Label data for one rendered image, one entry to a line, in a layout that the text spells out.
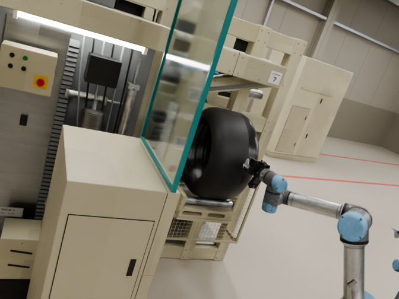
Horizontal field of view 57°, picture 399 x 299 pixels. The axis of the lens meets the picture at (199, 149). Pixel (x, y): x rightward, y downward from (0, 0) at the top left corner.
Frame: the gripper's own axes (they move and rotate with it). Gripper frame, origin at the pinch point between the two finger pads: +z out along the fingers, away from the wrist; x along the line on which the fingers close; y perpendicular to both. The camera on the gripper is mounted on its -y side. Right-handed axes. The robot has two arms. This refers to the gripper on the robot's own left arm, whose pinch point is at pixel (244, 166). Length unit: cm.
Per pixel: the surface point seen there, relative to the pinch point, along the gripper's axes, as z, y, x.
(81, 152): -28, 2, 92
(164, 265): 82, -113, -6
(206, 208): 16.7, -33.8, 7.0
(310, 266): 88, -112, -168
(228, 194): 8.3, -20.5, -0.4
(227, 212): 14.9, -34.0, -6.9
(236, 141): 4.8, 12.1, 6.8
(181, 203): 12.5, -30.8, 25.9
